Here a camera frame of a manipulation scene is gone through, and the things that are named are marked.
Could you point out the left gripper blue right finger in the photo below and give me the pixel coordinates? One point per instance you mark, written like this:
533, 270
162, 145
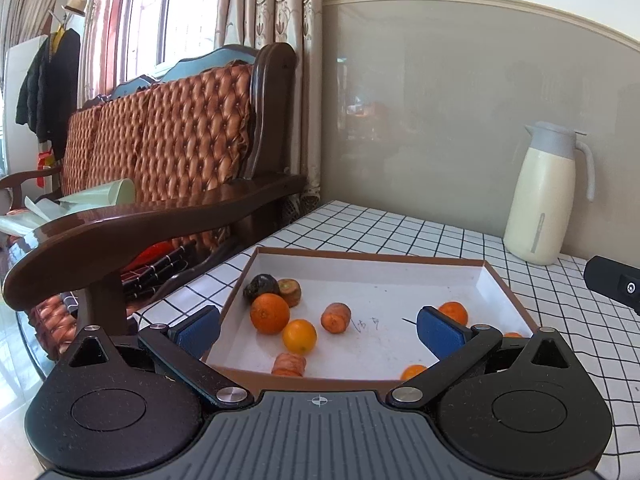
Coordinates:
459, 351

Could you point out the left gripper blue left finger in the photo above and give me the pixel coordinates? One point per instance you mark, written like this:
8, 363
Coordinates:
179, 349

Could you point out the large orange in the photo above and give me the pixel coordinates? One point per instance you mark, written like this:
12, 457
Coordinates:
456, 311

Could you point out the small orange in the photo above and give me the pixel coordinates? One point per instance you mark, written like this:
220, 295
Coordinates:
412, 371
299, 337

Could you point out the large orange tangerine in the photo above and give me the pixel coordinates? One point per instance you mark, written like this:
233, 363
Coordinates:
269, 314

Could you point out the dark mangosteen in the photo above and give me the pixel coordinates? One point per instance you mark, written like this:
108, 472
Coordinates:
259, 285

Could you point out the carrot chunk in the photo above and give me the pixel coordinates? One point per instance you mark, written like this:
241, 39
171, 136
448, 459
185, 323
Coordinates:
336, 318
290, 291
289, 364

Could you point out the white black grid tablecloth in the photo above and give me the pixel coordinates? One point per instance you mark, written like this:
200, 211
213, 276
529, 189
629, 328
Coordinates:
603, 333

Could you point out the red cloth on sofa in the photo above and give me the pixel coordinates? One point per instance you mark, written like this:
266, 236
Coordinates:
149, 256

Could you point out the cream thermos jug grey lid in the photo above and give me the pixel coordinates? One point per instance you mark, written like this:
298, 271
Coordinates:
544, 194

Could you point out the brown cardboard box tray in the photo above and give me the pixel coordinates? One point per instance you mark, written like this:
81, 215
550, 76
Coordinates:
385, 294

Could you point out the pale green rolled paper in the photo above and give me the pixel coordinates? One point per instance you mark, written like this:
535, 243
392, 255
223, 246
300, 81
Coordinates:
119, 192

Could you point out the wooden sofa orange tufted cushion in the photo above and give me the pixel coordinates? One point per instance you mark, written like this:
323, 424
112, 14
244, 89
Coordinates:
184, 141

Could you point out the black jacket on rack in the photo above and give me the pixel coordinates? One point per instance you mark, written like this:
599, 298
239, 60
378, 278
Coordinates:
48, 94

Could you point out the beige embroidered curtain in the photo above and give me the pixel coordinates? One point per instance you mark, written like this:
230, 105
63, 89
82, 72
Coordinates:
286, 88

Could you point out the straw hat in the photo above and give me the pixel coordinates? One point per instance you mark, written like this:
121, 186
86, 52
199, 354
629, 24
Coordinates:
77, 7

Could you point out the window with red frame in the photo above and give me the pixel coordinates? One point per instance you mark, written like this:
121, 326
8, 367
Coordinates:
123, 39

